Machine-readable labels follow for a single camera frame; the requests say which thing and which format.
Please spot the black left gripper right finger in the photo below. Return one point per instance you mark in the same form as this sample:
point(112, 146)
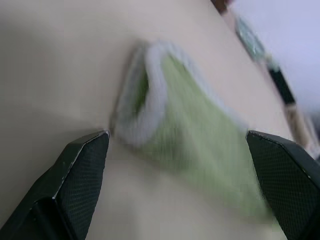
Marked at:
point(287, 182)

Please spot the green towel with white border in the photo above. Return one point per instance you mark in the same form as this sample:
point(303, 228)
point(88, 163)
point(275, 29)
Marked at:
point(180, 120)

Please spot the green and black blurred object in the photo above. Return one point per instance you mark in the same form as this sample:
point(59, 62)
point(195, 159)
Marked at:
point(270, 65)

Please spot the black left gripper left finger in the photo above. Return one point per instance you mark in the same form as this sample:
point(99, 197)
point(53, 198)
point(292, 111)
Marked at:
point(62, 190)

